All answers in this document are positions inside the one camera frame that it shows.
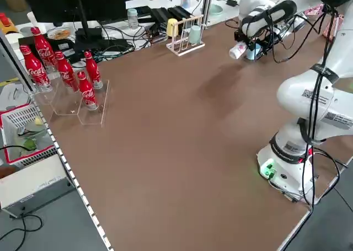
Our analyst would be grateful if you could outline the white basket red trim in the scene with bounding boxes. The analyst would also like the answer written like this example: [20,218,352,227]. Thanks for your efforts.
[0,103,59,168]

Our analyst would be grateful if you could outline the white wire cup rack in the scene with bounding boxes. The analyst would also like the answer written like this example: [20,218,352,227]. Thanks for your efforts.
[165,14,206,57]

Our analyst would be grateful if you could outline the white plate with snacks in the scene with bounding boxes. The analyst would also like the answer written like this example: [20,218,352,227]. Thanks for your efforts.
[46,27,73,40]

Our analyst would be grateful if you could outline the pale yellow cup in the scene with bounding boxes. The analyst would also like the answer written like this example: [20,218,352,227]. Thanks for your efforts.
[166,18,178,38]

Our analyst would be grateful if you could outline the white paper cup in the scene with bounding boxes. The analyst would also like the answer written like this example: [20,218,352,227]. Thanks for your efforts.
[26,12,38,28]

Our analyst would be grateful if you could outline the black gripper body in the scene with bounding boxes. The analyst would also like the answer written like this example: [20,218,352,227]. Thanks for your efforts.
[259,33,278,56]
[234,31,256,52]

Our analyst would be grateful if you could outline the black monitor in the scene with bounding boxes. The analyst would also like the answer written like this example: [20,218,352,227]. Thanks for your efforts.
[20,0,127,41]

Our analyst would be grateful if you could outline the white juice bottle red label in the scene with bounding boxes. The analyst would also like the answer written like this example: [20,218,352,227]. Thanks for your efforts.
[229,40,248,60]

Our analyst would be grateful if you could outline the aluminium table edge rail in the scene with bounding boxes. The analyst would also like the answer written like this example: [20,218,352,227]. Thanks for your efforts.
[32,95,114,251]

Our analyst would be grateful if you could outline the light blue ceramic cup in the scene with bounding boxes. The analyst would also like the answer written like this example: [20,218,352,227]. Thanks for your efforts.
[246,42,262,61]

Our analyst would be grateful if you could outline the clear acrylic bottle shelf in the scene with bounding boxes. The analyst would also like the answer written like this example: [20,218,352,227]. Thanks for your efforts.
[33,68,110,129]

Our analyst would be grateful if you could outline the pink plastic basket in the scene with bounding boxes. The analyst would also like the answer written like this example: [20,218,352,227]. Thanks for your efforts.
[323,13,343,41]

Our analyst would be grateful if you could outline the grey metal box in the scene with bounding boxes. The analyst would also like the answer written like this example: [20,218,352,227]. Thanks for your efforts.
[0,158,76,219]

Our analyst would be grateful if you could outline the mint green bowl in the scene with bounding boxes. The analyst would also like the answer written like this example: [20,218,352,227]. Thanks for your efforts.
[210,3,224,19]

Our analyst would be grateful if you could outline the clear water bottle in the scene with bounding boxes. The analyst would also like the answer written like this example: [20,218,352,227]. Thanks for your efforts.
[127,8,139,30]

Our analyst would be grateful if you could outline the aluminium frame post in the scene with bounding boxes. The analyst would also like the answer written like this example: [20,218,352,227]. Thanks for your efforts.
[202,0,215,29]

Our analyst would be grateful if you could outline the black power supply box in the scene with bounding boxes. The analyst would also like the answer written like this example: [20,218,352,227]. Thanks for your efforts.
[167,5,194,20]
[150,7,170,24]

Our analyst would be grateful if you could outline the red cola bottle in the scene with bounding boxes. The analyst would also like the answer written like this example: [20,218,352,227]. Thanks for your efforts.
[54,51,80,93]
[19,45,54,93]
[83,51,104,90]
[77,71,99,111]
[30,26,56,73]

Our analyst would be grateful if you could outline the mint green cup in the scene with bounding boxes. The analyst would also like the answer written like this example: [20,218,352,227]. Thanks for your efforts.
[188,25,202,45]

